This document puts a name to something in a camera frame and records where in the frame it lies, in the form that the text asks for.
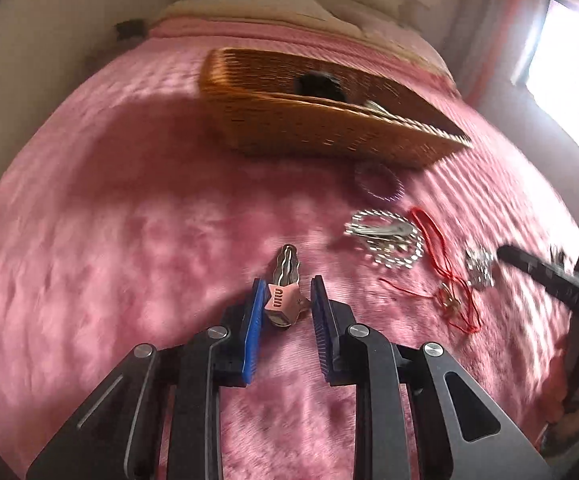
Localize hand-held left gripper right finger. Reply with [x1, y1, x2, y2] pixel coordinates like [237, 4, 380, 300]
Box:
[310, 276, 557, 480]

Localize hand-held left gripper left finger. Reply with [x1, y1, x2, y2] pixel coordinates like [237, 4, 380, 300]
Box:
[26, 278, 268, 480]

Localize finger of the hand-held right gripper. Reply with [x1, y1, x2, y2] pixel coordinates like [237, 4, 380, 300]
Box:
[498, 244, 579, 319]

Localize hair clip with pink tag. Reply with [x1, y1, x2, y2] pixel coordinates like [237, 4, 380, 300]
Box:
[268, 243, 312, 331]

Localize silver crystal brooch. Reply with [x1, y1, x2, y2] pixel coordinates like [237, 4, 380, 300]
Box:
[464, 245, 495, 289]

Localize red string necklace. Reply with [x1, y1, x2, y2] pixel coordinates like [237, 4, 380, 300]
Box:
[379, 207, 483, 334]

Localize silver ball chain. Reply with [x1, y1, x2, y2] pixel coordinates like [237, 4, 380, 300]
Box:
[344, 208, 428, 272]

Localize silver metal hair clips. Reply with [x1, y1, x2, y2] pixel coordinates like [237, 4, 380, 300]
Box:
[345, 221, 417, 251]

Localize purple bead bracelet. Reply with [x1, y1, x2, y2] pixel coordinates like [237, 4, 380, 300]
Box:
[354, 162, 405, 202]

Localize brown wicker basket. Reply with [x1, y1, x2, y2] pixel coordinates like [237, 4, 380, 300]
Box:
[198, 48, 474, 171]

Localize pink fluffy blanket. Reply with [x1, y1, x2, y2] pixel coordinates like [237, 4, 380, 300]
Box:
[0, 22, 579, 480]

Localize window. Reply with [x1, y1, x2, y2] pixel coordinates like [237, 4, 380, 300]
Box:
[512, 0, 579, 162]

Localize black round hair accessory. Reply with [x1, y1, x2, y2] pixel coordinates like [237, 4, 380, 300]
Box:
[294, 72, 348, 103]

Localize grey and pink curtain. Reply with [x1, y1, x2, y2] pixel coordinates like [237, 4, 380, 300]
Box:
[444, 0, 537, 107]

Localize pink pillow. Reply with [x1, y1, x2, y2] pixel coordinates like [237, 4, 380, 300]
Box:
[339, 7, 453, 75]

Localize cream pillow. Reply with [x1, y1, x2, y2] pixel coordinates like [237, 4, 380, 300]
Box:
[162, 0, 341, 27]

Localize dark small box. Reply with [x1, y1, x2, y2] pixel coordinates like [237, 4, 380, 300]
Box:
[114, 19, 146, 39]

